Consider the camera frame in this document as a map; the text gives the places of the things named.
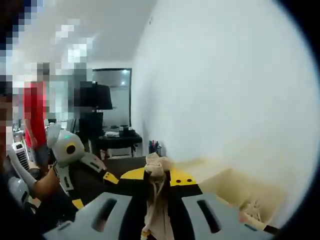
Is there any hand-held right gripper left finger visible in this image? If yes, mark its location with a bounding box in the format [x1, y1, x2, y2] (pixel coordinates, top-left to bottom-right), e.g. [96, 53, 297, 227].
[43, 166, 151, 240]

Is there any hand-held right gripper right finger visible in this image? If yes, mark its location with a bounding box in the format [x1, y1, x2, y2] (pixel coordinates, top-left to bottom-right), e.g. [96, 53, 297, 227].
[169, 168, 274, 240]

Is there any cream drawstring pouch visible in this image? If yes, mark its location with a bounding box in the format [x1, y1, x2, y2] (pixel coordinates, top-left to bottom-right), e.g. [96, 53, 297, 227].
[141, 152, 176, 240]

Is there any person's right hand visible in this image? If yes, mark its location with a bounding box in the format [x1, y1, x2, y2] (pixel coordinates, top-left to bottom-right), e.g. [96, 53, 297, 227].
[237, 211, 252, 225]

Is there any black office desk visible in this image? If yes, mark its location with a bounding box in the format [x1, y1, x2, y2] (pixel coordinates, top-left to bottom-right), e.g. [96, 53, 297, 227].
[97, 131, 144, 159]

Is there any white air cooler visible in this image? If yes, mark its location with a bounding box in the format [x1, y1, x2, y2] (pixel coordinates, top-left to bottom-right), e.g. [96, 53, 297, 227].
[12, 141, 29, 171]

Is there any black monitor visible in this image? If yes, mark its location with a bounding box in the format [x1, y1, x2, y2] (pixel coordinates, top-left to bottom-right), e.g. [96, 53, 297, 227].
[84, 82, 114, 111]

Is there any dark framed glass partition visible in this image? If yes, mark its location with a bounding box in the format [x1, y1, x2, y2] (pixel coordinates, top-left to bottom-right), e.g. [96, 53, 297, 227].
[91, 67, 133, 127]

